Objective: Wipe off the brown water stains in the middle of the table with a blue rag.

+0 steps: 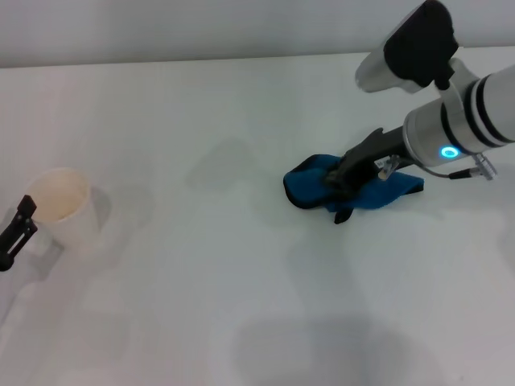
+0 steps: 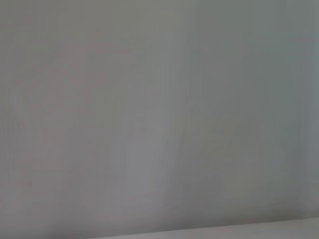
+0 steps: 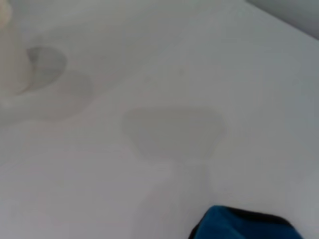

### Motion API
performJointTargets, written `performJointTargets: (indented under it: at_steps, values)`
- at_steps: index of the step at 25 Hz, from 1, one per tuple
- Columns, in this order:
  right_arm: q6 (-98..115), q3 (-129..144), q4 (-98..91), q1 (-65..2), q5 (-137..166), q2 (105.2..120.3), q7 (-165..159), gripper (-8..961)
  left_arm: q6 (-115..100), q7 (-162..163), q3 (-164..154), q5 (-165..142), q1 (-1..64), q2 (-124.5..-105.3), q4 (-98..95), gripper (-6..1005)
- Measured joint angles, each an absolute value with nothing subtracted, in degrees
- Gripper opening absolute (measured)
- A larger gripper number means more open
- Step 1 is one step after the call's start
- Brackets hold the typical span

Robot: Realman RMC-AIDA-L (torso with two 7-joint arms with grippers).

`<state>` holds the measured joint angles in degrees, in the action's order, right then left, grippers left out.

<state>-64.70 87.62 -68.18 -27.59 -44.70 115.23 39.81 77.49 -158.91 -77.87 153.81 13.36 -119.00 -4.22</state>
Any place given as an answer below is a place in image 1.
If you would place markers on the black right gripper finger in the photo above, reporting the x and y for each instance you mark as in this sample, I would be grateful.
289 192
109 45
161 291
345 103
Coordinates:
337 179

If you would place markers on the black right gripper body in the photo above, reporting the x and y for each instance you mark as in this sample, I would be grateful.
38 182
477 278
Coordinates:
370 157

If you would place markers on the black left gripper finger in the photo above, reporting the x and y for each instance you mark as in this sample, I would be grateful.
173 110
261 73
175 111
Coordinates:
18 233

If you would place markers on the blue rag with black edging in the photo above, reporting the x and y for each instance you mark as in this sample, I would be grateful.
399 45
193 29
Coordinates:
306 189

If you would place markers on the white paper cup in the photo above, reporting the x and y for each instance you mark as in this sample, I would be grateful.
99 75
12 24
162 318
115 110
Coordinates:
72 217

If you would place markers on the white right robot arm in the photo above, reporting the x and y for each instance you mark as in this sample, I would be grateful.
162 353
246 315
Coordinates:
462 116

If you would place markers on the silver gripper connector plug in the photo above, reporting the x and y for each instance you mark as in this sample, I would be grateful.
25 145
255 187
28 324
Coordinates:
387 168

